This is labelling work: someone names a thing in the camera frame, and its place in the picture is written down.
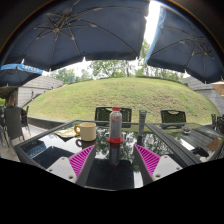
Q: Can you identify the cream mug with yellow handle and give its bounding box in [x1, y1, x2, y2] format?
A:
[73, 122, 97, 142]

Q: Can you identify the grey upright tube pack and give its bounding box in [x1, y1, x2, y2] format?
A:
[137, 109, 148, 137]

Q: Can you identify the large navy patio umbrella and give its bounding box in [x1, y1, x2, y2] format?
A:
[144, 4, 224, 84]
[0, 0, 151, 72]

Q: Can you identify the clear red-capped drink bottle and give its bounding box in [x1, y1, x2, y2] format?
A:
[109, 106, 124, 140]

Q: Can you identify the small round ashtray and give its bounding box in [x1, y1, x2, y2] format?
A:
[181, 126, 193, 135]

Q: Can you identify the group of dark chairs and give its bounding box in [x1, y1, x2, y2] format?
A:
[210, 113, 224, 134]

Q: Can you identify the yellow foil packet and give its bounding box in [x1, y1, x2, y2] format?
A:
[54, 128, 79, 139]

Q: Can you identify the beige patio umbrella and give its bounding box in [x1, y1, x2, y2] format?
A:
[211, 81, 224, 98]

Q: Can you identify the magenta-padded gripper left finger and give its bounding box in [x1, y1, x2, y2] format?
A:
[45, 144, 97, 187]

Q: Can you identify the brown paper bag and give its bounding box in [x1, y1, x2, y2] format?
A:
[205, 137, 223, 153]

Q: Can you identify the navy umbrella with blue trim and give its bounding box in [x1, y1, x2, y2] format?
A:
[0, 63, 44, 88]

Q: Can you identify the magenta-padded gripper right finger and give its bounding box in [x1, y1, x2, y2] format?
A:
[133, 144, 183, 186]

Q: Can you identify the black mesh chair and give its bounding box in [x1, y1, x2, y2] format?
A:
[94, 106, 133, 129]
[160, 109, 187, 125]

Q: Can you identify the person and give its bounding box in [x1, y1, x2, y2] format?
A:
[4, 94, 28, 117]

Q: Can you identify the dark woven chair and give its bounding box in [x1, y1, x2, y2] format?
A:
[0, 106, 31, 148]

